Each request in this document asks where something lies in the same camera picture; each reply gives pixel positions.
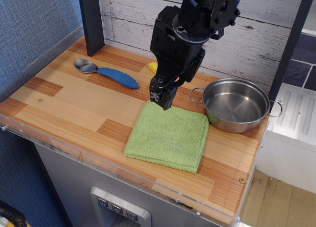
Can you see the dark vertical post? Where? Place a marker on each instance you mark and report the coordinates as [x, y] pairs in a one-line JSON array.
[[293, 73], [92, 25]]

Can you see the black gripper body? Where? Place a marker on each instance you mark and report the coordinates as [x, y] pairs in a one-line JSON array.
[[178, 60]]

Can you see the dark left vertical post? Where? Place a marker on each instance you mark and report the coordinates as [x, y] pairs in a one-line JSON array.
[[92, 25]]

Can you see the grey toy fridge cabinet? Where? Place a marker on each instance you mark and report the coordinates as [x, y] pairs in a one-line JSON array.
[[128, 192]]

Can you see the green folded cloth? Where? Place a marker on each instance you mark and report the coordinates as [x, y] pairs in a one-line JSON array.
[[173, 138]]

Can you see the dark right vertical post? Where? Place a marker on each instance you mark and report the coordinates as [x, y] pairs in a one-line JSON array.
[[293, 73]]

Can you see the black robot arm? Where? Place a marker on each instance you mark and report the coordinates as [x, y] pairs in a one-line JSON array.
[[201, 20]]

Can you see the white plastic sink unit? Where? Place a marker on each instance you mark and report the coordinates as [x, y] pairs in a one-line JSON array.
[[288, 151]]

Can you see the yellow plastic toy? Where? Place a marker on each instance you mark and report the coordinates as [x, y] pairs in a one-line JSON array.
[[153, 66]]

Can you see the silver dispenser button panel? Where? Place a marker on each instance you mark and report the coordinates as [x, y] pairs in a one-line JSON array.
[[114, 211]]

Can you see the blue handled metal spoon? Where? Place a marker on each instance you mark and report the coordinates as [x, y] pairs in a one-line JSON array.
[[124, 79]]

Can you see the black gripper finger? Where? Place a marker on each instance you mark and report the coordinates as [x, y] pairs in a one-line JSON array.
[[156, 94], [167, 96]]

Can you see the stainless steel pot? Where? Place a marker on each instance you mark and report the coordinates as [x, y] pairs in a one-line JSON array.
[[235, 105]]

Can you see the clear acrylic edge guard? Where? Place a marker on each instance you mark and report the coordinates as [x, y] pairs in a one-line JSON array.
[[215, 193]]

